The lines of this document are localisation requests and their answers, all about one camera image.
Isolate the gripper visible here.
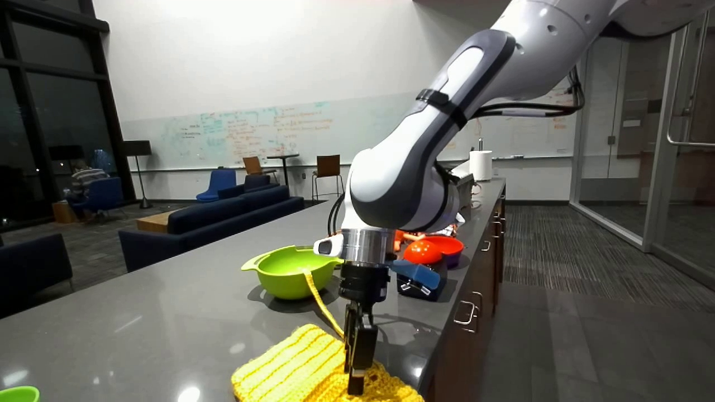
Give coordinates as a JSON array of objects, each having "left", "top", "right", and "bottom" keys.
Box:
[{"left": 339, "top": 262, "right": 392, "bottom": 396}]

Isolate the yellow knitted cloth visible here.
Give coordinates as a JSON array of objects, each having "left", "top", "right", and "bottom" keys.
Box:
[{"left": 231, "top": 268, "right": 426, "bottom": 402}]

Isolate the orange toy carrot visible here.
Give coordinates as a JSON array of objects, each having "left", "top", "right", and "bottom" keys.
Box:
[{"left": 393, "top": 229, "right": 425, "bottom": 253}]

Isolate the orange bowl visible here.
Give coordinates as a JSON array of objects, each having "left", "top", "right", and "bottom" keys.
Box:
[{"left": 403, "top": 235, "right": 465, "bottom": 266}]

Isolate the wooden chair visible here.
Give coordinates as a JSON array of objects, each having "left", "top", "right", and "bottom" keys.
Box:
[
  {"left": 242, "top": 156, "right": 278, "bottom": 183},
  {"left": 311, "top": 155, "right": 346, "bottom": 202}
]

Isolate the dark blue sofa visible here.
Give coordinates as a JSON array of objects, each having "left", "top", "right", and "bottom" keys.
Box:
[{"left": 118, "top": 175, "right": 306, "bottom": 274}]

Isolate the grey box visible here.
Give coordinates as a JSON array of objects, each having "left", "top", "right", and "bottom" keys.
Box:
[{"left": 449, "top": 162, "right": 476, "bottom": 212}]

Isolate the black high table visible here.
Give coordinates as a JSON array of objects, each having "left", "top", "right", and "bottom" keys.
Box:
[{"left": 266, "top": 153, "right": 301, "bottom": 188}]

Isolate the blue lounge chair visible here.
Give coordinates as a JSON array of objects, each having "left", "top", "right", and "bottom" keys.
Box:
[{"left": 196, "top": 168, "right": 237, "bottom": 203}]

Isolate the paper towel roll on holder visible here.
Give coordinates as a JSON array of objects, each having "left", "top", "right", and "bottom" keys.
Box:
[{"left": 469, "top": 138, "right": 494, "bottom": 183}]

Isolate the whiteboard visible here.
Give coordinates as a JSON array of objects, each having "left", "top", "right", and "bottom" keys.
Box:
[{"left": 120, "top": 92, "right": 576, "bottom": 172}]

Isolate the wooden coffee table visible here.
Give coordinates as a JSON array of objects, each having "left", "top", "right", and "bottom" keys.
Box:
[{"left": 135, "top": 209, "right": 180, "bottom": 234}]

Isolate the black lectern stand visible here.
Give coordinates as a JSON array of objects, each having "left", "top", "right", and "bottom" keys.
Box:
[{"left": 122, "top": 140, "right": 154, "bottom": 210}]

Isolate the blue swivel armchair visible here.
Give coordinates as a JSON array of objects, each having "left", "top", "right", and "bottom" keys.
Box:
[{"left": 71, "top": 177, "right": 125, "bottom": 222}]

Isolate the person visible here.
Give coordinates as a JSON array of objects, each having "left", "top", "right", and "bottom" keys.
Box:
[{"left": 65, "top": 161, "right": 110, "bottom": 205}]

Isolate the wooden side box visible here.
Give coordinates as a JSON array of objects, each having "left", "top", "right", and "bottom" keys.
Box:
[{"left": 51, "top": 200, "right": 79, "bottom": 224}]

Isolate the dark blue armchair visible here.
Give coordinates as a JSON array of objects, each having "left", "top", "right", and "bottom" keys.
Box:
[{"left": 0, "top": 233, "right": 74, "bottom": 320}]

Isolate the small green bowl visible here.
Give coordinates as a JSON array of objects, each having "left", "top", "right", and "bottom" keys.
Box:
[{"left": 0, "top": 385, "right": 41, "bottom": 402}]

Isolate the window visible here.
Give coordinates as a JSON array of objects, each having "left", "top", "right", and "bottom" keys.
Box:
[{"left": 0, "top": 0, "right": 136, "bottom": 227}]

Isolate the glass door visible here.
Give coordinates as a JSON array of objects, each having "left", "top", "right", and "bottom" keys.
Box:
[{"left": 569, "top": 11, "right": 715, "bottom": 286}]

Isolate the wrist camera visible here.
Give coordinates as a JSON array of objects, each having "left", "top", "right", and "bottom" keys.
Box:
[{"left": 389, "top": 259, "right": 448, "bottom": 303}]

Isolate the green bowl with handles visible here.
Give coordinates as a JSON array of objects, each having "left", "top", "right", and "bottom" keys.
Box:
[{"left": 241, "top": 245, "right": 345, "bottom": 301}]

